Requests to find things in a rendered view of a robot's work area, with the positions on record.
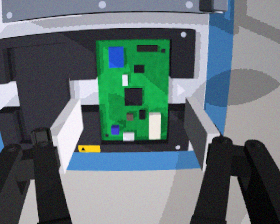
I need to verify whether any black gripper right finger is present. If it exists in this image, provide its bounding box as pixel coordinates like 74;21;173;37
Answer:
184;97;280;224

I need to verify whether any green circuit board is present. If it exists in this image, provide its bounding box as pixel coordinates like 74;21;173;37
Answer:
96;39;170;141

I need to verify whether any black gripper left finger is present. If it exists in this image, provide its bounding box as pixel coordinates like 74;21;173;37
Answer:
0;99;83;224

